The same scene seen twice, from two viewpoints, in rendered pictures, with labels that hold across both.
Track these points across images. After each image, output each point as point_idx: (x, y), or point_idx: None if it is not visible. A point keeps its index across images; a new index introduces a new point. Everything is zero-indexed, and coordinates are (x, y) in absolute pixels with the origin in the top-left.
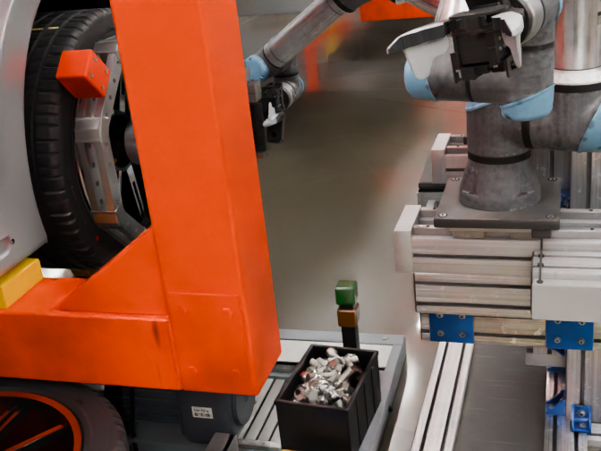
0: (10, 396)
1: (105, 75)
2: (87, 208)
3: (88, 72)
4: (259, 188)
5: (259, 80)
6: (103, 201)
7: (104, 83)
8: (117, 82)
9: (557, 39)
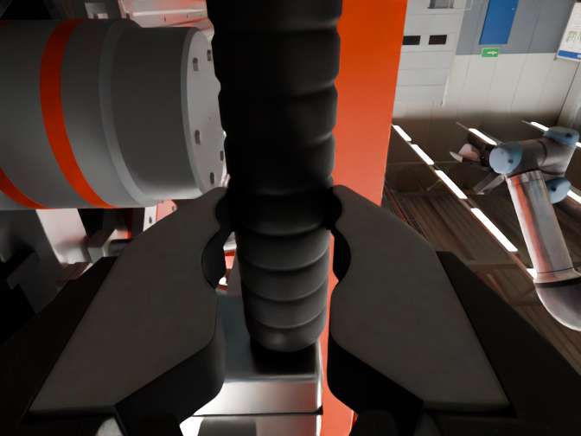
0: None
1: (160, 219)
2: (60, 3)
3: (175, 210)
4: (398, 71)
5: (320, 428)
6: (92, 14)
7: (161, 207)
8: (146, 220)
9: None
